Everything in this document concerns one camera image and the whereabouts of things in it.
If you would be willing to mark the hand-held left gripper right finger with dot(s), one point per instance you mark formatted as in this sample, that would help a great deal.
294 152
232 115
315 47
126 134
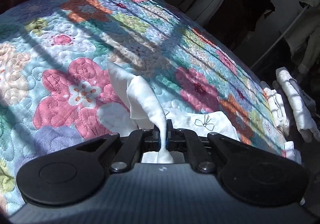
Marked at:
172 136

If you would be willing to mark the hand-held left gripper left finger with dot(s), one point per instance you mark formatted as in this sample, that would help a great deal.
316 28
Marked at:
150 139

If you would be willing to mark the white bow-print pants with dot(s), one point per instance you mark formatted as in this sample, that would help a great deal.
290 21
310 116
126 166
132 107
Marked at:
142 99

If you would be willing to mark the cream folded cloth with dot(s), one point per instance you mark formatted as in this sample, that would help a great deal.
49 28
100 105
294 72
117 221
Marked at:
276 106

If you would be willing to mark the white folded garment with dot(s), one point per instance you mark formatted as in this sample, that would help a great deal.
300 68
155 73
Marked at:
292 151

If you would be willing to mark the floral quilted bedspread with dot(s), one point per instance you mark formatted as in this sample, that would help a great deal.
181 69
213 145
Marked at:
75 39

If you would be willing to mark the white quilted folded blanket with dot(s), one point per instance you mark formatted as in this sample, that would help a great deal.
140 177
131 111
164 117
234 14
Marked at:
297 99

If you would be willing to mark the dark hanging garments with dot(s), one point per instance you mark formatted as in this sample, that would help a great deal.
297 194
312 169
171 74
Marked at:
242 9

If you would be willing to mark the white pole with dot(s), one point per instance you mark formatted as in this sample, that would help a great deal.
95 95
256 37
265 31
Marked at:
280 36

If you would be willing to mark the cream plush hanging garment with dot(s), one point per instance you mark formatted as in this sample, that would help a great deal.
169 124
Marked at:
307 39

